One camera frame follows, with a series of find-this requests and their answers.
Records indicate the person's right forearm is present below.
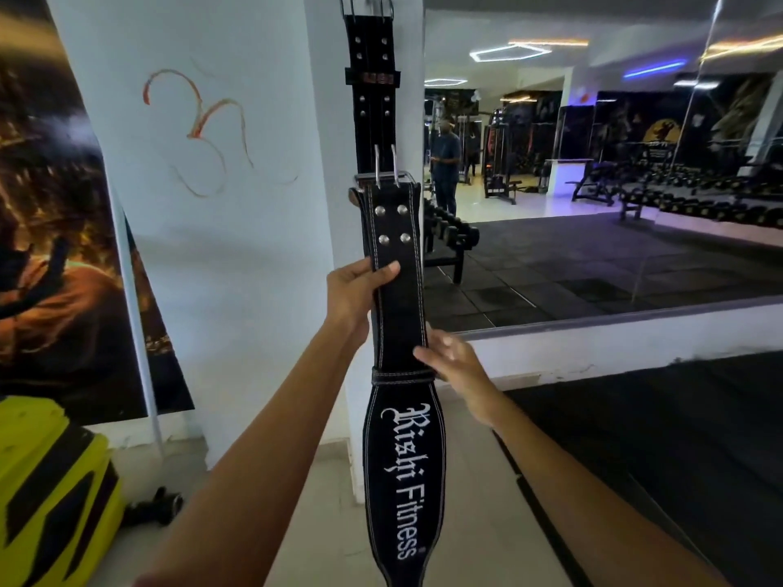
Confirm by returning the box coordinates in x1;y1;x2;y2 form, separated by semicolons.
481;391;735;587

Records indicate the person's left forearm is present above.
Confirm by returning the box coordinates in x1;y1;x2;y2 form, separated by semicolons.
131;316;372;587

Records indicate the dark orange wall poster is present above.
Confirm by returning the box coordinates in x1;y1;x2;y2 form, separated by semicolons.
0;0;196;426

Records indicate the hexagonal white ceiling light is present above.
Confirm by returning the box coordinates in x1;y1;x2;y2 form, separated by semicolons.
469;42;553;64

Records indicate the blue ceiling light strip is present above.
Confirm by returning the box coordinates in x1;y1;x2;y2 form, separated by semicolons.
622;58;688;79

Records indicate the person's right hand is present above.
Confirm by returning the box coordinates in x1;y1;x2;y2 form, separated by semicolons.
413;327;507;429

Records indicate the black shoe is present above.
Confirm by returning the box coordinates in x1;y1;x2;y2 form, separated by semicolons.
122;485;185;528

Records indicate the black lettered weightlifting belt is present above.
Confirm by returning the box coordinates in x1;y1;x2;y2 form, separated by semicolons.
347;144;449;587

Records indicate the black workout bench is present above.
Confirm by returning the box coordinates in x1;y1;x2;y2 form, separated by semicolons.
565;159;620;207

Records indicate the long dumbbell rack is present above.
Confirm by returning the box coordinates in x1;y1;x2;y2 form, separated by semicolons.
618;163;783;231

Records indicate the large wall mirror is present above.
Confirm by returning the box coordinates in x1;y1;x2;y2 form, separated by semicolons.
423;0;783;335

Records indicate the yellow and black bag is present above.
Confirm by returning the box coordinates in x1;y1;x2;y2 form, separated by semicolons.
0;395;127;587

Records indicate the person's left hand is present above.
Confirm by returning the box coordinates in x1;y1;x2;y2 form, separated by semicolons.
326;260;402;348

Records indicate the black dumbbell rack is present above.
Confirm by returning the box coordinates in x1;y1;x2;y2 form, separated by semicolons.
424;198;482;285

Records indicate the black gym machine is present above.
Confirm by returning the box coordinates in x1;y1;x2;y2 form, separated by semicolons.
481;108;524;206

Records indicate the black studded weightlifting belt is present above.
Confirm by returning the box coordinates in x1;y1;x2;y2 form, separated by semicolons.
338;0;403;178

